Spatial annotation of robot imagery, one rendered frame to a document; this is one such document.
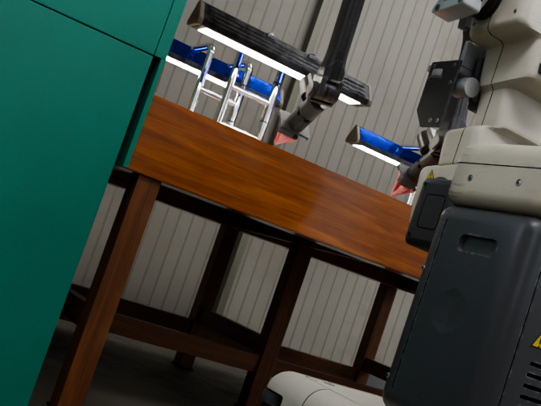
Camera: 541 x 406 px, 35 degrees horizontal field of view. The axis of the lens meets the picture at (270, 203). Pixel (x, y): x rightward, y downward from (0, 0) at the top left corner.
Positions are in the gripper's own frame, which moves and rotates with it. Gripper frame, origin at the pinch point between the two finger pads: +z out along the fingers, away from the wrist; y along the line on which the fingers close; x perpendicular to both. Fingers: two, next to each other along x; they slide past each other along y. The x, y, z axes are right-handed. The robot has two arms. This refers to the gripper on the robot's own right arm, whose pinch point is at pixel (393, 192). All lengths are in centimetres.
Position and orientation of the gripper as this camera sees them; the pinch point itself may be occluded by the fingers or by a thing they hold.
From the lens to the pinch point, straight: 265.9
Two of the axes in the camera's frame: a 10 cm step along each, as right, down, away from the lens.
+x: 0.7, 7.7, -6.3
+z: -5.8, 5.4, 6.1
